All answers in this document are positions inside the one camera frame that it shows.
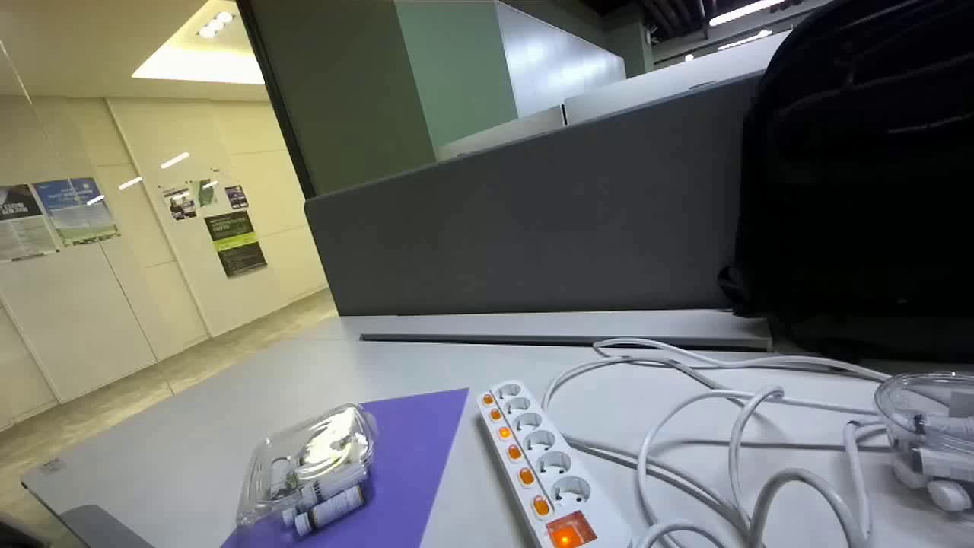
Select clear bag with white adapter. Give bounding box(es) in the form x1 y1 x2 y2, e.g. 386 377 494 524
873 372 974 513

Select white power strip orange switches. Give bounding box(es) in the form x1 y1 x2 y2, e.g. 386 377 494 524
475 380 634 548

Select clear plastic box white parts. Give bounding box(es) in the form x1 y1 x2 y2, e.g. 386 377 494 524
237 406 377 538

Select white power strip cable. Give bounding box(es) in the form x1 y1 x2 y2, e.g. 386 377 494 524
541 335 899 548

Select green square pillar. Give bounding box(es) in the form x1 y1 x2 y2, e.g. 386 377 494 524
237 0 518 199

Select purple paper sheet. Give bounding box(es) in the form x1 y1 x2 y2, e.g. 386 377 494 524
223 390 468 548

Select dark wall poster left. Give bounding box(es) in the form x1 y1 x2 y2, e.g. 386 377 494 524
0 185 58 260

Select blue wall poster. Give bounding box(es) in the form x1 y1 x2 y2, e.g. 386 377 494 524
35 175 119 248

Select black backpack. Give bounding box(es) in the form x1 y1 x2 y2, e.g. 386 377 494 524
723 0 974 362

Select grey desk partition panel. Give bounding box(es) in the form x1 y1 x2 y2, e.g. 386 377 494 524
308 76 757 312

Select black green wall poster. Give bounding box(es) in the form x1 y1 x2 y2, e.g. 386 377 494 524
207 209 267 278

